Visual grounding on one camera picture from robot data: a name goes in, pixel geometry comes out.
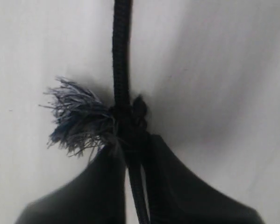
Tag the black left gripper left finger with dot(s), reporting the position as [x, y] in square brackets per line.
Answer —
[96, 196]

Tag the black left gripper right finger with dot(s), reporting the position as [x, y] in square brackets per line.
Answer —
[177, 196]

